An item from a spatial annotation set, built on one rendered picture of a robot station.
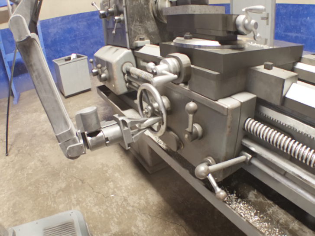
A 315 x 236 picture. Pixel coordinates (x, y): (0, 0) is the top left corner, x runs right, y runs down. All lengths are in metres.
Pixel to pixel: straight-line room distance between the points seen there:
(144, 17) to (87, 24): 3.31
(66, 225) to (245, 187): 0.79
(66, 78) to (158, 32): 2.08
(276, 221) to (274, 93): 0.45
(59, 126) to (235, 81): 0.52
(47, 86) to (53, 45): 3.94
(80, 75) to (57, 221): 2.56
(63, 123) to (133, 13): 0.91
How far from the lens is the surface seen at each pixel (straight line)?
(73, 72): 3.24
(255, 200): 0.85
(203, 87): 0.60
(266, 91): 0.63
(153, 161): 1.50
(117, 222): 1.27
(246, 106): 0.62
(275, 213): 0.83
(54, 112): 0.60
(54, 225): 1.04
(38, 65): 0.59
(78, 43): 4.57
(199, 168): 0.53
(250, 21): 0.60
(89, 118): 0.59
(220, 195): 0.62
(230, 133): 0.61
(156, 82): 0.53
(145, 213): 1.28
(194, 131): 0.66
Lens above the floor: 1.03
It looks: 27 degrees down
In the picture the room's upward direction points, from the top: 5 degrees counter-clockwise
